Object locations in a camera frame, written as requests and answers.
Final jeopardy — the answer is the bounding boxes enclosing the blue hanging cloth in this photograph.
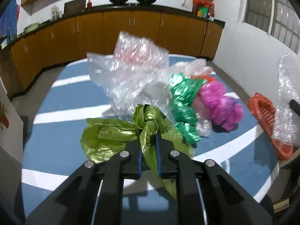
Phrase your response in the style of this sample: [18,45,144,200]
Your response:
[0,0,21,43]

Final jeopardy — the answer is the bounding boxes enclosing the green pot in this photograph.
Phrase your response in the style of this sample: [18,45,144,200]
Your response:
[23,23,40,33]

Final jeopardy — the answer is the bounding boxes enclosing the green foil wrapper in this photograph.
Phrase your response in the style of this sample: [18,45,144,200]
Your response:
[169,73,208,144]

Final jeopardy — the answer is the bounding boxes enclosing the black countertop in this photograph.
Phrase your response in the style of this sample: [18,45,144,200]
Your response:
[9,3,225,50]

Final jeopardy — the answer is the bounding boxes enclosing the clear plastic bag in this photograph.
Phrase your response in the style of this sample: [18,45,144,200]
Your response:
[86,52,174,120]

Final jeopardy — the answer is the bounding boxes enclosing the brown cutting board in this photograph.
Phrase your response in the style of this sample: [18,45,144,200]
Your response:
[64,0,87,14]

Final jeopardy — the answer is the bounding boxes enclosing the long bubble wrap roll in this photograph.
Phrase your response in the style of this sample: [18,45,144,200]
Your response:
[272,53,300,147]

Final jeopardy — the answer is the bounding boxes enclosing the pink plastic bag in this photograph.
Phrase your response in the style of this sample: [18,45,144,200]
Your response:
[199,81,244,132]

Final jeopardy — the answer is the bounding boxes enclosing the clear bubble wrap sheet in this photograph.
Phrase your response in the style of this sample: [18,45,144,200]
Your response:
[114,31,170,72]

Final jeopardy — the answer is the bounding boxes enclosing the white plastic bag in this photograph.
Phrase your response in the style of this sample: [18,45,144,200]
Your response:
[173,59,214,78]

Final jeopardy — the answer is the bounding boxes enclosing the green plastic bag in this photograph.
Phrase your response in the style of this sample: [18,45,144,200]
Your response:
[80,104,196,200]

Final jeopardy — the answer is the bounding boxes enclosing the lower wooden cabinets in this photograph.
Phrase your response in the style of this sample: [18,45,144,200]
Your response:
[10,10,223,92]

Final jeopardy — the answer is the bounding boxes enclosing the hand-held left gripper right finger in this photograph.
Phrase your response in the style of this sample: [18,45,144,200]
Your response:
[155,133,275,225]

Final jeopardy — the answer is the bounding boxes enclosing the red plastic basket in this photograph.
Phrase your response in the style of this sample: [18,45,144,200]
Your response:
[248,92,293,162]

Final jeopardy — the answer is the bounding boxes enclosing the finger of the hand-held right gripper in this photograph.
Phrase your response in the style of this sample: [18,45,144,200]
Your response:
[289,99,300,118]

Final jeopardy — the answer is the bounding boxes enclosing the window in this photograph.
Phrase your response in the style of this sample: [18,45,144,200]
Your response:
[242,0,300,54]

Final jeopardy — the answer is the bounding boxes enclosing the glass jar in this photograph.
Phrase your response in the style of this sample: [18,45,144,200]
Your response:
[51,5,63,20]

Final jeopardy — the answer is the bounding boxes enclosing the blue striped tablecloth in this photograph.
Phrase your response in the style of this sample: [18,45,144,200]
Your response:
[21,54,280,225]

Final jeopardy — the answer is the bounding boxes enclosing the white panel with flower print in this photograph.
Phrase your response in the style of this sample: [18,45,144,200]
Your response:
[0,80,24,162]

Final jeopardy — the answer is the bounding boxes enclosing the red plastic bag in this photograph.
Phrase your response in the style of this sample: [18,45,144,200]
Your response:
[190,75,216,83]

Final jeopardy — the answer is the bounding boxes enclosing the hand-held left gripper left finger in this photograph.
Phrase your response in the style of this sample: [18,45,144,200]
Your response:
[26,131,143,225]

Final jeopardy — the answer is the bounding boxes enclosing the large red bag on counter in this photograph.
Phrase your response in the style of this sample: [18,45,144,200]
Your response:
[192,0,215,19]

